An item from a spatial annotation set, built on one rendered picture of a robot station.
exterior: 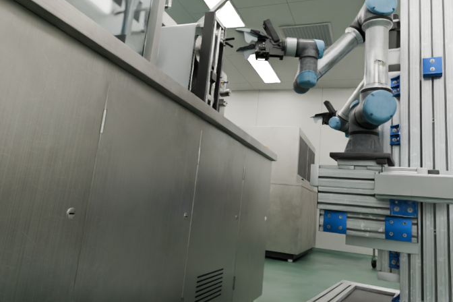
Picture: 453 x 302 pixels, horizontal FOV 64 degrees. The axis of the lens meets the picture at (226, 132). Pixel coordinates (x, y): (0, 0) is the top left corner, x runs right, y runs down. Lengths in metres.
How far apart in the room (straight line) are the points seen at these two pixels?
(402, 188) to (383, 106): 0.30
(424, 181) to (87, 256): 1.05
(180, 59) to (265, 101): 5.12
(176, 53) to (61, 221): 1.23
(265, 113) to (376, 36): 5.35
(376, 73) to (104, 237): 1.11
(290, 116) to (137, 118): 5.82
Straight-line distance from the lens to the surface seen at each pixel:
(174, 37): 1.89
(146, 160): 0.98
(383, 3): 1.61
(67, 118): 0.77
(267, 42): 1.48
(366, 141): 1.54
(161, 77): 0.99
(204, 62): 1.66
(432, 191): 1.37
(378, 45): 1.54
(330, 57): 1.63
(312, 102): 6.67
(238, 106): 7.00
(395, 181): 1.37
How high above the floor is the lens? 0.56
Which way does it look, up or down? 12 degrees up
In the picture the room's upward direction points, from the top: 6 degrees clockwise
